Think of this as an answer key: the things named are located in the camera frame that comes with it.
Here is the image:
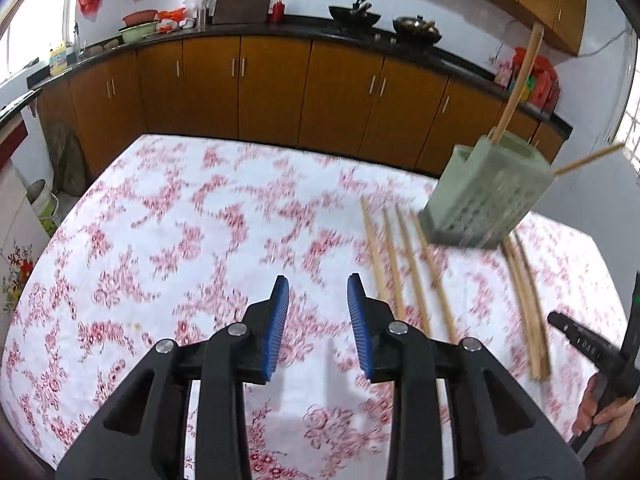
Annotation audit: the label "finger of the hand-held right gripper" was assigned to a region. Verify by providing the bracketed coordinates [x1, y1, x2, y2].
[547, 311, 623, 366]

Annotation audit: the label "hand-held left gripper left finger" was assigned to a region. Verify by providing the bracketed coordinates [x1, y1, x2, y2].
[55, 275, 291, 480]

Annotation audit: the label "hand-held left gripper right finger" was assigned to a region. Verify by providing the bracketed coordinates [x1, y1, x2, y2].
[346, 273, 586, 480]

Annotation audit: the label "wooden chopstick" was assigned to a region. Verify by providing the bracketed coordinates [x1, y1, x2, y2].
[553, 142, 626, 177]
[382, 209, 407, 321]
[394, 204, 432, 336]
[508, 238, 547, 379]
[360, 198, 391, 307]
[410, 212, 459, 346]
[491, 23, 545, 145]
[502, 240, 541, 380]

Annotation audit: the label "green perforated chopstick holder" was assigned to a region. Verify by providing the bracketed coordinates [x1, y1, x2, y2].
[419, 130, 556, 251]

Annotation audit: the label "person's right hand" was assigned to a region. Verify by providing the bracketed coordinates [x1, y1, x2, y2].
[572, 374, 638, 437]

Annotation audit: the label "red floral tablecloth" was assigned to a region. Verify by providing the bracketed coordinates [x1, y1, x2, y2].
[0, 134, 632, 480]

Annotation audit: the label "window with grille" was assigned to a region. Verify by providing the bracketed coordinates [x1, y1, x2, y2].
[607, 57, 640, 172]

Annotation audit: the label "brown base cabinets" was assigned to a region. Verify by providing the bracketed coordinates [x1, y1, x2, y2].
[36, 35, 571, 181]

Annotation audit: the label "plastic bucket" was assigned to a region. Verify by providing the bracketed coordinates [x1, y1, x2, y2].
[27, 179, 62, 237]

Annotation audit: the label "cluster of red packages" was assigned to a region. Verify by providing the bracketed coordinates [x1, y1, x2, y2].
[495, 47, 562, 112]

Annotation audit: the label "grey hanging cloth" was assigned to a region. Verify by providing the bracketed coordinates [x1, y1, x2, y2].
[42, 119, 92, 197]

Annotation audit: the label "white appliance with flower decal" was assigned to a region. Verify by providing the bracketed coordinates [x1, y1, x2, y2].
[0, 110, 52, 317]

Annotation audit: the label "black kitchen countertop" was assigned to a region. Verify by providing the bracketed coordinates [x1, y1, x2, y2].
[0, 14, 574, 138]

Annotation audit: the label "black wok with lid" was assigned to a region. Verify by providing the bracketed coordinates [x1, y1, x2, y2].
[392, 14, 444, 44]

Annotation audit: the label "dark cutting board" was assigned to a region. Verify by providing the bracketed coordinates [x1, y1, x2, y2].
[212, 0, 274, 25]

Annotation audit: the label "green basin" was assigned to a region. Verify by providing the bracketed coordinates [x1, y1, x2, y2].
[118, 25, 162, 44]

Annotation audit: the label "red basin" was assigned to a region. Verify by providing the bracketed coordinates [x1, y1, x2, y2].
[122, 8, 159, 27]

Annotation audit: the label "yellow detergent bottle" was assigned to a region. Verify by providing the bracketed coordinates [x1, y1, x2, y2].
[48, 41, 69, 77]

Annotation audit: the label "bright kitchen window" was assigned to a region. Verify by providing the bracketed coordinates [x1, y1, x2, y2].
[0, 0, 84, 84]

